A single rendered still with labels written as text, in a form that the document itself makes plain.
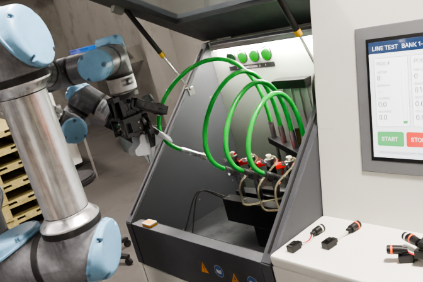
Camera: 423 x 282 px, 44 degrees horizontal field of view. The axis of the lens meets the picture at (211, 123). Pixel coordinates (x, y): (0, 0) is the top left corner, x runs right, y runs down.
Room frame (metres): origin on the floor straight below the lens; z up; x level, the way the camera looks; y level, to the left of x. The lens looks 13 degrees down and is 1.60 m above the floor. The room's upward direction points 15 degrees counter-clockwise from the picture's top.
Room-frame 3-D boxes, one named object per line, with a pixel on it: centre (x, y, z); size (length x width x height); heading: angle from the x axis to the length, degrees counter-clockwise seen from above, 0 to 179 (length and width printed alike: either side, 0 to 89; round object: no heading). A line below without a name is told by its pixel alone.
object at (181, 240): (1.45, 0.15, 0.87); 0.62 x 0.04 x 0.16; 38
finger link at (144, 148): (1.39, 0.20, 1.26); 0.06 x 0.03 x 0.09; 128
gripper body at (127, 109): (1.40, 0.21, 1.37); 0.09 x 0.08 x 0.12; 128
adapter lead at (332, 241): (1.14, -0.23, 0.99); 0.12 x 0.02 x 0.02; 120
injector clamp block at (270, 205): (1.50, -0.11, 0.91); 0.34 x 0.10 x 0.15; 38
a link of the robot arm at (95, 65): (1.31, 0.25, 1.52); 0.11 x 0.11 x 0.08; 76
